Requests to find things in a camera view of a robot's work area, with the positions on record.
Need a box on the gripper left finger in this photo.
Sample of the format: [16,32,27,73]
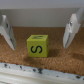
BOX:
[0,14,18,52]

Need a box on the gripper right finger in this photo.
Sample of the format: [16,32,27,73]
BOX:
[62,12,84,50]

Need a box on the yellow block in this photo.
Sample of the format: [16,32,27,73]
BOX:
[26,34,50,58]

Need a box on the white cabinet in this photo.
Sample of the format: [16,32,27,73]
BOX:
[0,0,84,28]

